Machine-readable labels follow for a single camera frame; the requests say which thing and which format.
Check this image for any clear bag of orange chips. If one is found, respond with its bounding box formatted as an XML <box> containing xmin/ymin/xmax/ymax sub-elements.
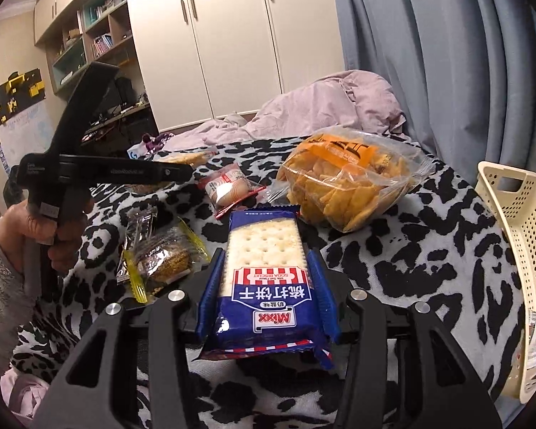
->
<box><xmin>268</xmin><ymin>127</ymin><xmax>434</xmax><ymax>233</ymax></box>

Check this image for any black and yellow wall board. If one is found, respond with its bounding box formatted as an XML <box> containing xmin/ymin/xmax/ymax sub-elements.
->
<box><xmin>0</xmin><ymin>68</ymin><xmax>46</xmax><ymax>128</ymax></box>

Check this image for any black monitor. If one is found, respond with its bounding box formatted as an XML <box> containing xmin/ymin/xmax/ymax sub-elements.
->
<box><xmin>99</xmin><ymin>87</ymin><xmax>116</xmax><ymax>116</ymax></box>

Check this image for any blue soda cracker packet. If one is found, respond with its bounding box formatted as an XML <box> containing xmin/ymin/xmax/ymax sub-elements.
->
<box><xmin>195</xmin><ymin>206</ymin><xmax>336</xmax><ymax>371</ymax></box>

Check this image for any small silver snack packet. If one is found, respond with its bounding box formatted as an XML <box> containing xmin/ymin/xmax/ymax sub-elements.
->
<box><xmin>124</xmin><ymin>212</ymin><xmax>158</xmax><ymax>255</ymax></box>

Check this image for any black speaker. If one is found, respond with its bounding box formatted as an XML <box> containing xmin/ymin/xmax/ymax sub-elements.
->
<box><xmin>115</xmin><ymin>77</ymin><xmax>135</xmax><ymax>107</ymax></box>

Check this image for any cream perforated plastic basket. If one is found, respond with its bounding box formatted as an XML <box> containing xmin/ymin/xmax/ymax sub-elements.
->
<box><xmin>476</xmin><ymin>161</ymin><xmax>536</xmax><ymax>405</ymax></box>

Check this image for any white wall poster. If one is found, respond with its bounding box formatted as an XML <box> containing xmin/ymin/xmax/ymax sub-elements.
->
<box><xmin>0</xmin><ymin>102</ymin><xmax>56</xmax><ymax>179</ymax></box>

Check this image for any small red snack packet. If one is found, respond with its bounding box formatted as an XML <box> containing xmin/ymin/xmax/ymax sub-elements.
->
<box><xmin>198</xmin><ymin>164</ymin><xmax>269</xmax><ymax>220</ymax></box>

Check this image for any wooden bookshelf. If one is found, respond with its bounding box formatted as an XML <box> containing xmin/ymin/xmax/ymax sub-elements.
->
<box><xmin>33</xmin><ymin>0</ymin><xmax>137</xmax><ymax>99</ymax></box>

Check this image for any person's left hand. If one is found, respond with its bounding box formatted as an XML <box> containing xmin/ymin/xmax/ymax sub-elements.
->
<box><xmin>2</xmin><ymin>199</ymin><xmax>95</xmax><ymax>278</ymax></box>

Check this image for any wooden desk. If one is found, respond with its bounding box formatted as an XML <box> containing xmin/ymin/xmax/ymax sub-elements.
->
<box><xmin>83</xmin><ymin>100</ymin><xmax>159</xmax><ymax>153</ymax></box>

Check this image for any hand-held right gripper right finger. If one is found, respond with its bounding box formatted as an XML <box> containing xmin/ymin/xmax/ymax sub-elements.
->
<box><xmin>307</xmin><ymin>248</ymin><xmax>503</xmax><ymax>429</ymax></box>

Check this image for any yellow-edged clear cake packet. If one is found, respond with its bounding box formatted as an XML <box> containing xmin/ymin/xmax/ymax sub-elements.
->
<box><xmin>116</xmin><ymin>223</ymin><xmax>206</xmax><ymax>305</ymax></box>

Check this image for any black and white printed blanket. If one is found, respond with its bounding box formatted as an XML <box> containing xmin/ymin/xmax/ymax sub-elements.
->
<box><xmin>9</xmin><ymin>134</ymin><xmax>532</xmax><ymax>429</ymax></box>

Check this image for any purple and white packet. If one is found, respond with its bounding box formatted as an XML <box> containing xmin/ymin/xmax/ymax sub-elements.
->
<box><xmin>127</xmin><ymin>133</ymin><xmax>175</xmax><ymax>159</ymax></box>

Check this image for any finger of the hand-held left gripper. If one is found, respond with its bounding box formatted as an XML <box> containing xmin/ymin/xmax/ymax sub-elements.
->
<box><xmin>60</xmin><ymin>154</ymin><xmax>194</xmax><ymax>185</ymax></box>
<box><xmin>49</xmin><ymin>63</ymin><xmax>120</xmax><ymax>158</ymax></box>

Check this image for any pink duvet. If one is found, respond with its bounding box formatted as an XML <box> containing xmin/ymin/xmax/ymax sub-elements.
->
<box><xmin>158</xmin><ymin>70</ymin><xmax>407</xmax><ymax>150</ymax></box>

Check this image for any pink clothing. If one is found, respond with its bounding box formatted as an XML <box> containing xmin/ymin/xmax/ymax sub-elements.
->
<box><xmin>0</xmin><ymin>369</ymin><xmax>50</xmax><ymax>421</ymax></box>

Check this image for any blue-grey curtain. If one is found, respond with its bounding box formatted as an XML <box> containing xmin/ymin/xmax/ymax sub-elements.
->
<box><xmin>329</xmin><ymin>0</ymin><xmax>536</xmax><ymax>412</ymax></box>

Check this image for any white wardrobe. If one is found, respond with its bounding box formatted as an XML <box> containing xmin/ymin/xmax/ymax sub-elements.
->
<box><xmin>124</xmin><ymin>0</ymin><xmax>346</xmax><ymax>134</ymax></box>

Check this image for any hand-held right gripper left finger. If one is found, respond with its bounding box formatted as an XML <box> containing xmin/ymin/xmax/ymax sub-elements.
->
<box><xmin>31</xmin><ymin>247</ymin><xmax>228</xmax><ymax>429</ymax></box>

